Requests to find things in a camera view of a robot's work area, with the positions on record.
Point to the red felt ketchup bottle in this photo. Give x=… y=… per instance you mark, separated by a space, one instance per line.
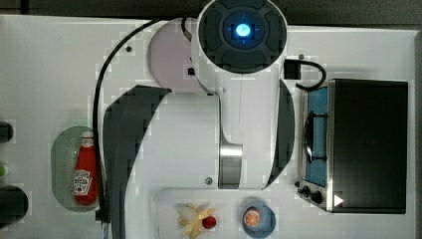
x=85 y=175

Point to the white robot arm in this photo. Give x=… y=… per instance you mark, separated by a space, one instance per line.
x=237 y=133

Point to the lilac round plate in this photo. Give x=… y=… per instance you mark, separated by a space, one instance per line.
x=169 y=59

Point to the peeled toy banana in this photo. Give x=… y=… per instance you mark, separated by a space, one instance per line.
x=190 y=217

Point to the small red toy fruit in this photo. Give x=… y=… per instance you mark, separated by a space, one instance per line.
x=209 y=222

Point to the orange slice toy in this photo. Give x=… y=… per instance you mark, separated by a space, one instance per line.
x=251 y=217

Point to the blue small bowl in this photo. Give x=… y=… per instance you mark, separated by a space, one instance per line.
x=267 y=222

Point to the black toaster oven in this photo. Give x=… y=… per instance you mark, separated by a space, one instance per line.
x=354 y=147

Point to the black cylinder upper left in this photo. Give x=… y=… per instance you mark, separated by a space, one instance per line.
x=6 y=132

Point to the black cylinder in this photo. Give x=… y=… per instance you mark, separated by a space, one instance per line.
x=6 y=132
x=14 y=205

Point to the black cylinder lower left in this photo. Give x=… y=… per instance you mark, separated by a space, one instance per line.
x=14 y=205

